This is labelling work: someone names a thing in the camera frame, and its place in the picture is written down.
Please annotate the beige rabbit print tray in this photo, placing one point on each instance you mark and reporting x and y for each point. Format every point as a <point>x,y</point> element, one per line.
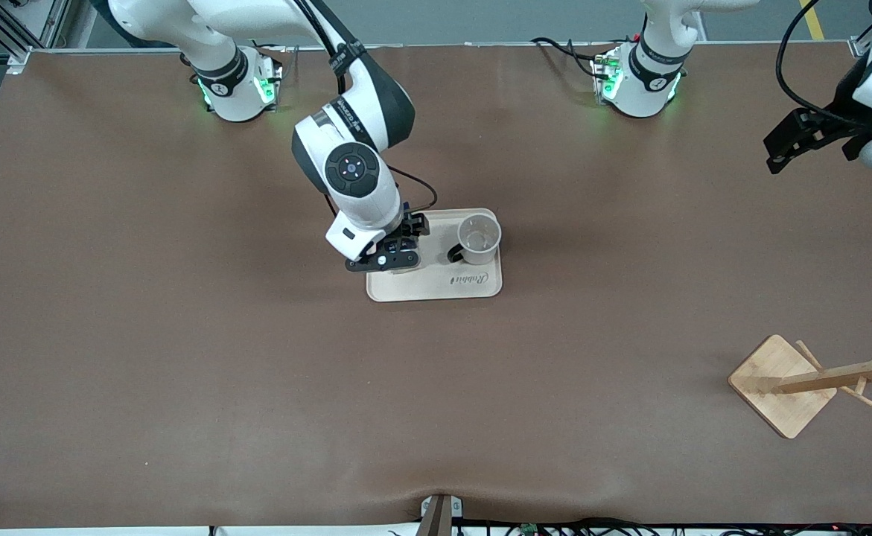
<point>436,286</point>

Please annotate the wooden mug stand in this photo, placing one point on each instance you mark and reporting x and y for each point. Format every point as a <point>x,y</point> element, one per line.
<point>778,387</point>

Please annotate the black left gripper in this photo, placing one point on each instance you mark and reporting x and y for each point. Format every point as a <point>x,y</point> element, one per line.
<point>842,115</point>

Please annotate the metal table edge bracket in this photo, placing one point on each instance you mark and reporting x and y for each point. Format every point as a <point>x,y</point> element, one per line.
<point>439,517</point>

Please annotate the aluminium frame with black bars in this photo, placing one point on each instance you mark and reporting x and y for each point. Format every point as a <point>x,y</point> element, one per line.
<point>15,48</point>

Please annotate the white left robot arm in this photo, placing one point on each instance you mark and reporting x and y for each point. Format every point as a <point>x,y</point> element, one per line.
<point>640,85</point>

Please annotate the brown table cover sheet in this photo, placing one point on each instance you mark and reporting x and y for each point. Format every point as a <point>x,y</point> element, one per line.
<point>257,372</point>

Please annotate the small green circuit board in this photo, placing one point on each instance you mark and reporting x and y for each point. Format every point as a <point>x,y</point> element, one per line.
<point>529,529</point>

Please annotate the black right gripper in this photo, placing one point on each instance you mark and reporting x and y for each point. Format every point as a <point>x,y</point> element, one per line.
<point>408,228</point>

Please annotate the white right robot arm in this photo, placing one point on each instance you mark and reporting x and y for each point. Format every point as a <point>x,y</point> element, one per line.
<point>361,186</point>

